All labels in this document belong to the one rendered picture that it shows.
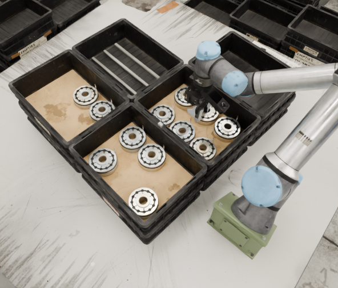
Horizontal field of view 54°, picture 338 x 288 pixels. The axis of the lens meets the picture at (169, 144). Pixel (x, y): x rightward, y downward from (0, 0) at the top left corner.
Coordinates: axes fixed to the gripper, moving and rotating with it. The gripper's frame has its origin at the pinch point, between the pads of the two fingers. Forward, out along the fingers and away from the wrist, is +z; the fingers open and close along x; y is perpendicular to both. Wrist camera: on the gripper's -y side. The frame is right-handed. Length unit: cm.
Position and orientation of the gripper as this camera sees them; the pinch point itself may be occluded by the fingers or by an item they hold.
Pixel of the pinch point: (202, 117)
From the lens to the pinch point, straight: 134.4
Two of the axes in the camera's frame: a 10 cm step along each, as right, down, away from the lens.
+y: -7.9, -5.3, 3.1
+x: -6.1, 6.6, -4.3
